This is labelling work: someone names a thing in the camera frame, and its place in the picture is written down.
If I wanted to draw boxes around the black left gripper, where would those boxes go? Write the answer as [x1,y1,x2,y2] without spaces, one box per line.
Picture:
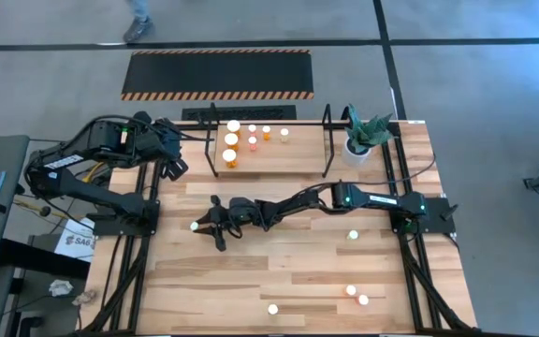
[150,119,215,183]

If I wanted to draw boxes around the yellow cable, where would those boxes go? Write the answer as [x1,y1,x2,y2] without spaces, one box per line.
[81,160,111,184]

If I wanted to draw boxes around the black mat hazard stripes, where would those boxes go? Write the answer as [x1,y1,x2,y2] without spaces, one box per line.
[120,49,315,102]

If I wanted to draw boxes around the green plant white pot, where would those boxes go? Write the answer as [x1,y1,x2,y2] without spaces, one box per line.
[342,103,396,169]

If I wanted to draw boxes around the black metal bar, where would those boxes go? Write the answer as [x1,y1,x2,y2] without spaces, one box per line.
[0,237,92,282]

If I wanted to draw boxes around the crumpled brown paper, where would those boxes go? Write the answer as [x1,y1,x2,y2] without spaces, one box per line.
[71,288,98,308]

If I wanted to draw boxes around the dark grey side desk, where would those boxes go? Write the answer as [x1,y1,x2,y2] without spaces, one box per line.
[0,135,31,275]

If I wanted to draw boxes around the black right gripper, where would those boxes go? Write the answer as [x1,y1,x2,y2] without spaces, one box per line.
[197,195,257,253]

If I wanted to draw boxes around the person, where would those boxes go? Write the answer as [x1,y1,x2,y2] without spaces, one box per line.
[122,0,154,44]

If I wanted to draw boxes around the wooden shelf black frame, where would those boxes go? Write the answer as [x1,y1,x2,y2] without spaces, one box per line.
[203,103,341,181]

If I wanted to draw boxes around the crumpled white paper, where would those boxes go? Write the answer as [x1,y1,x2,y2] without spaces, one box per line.
[48,279,75,298]

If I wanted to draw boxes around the white printed paper sheet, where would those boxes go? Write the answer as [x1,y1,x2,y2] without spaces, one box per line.
[53,218,96,263]

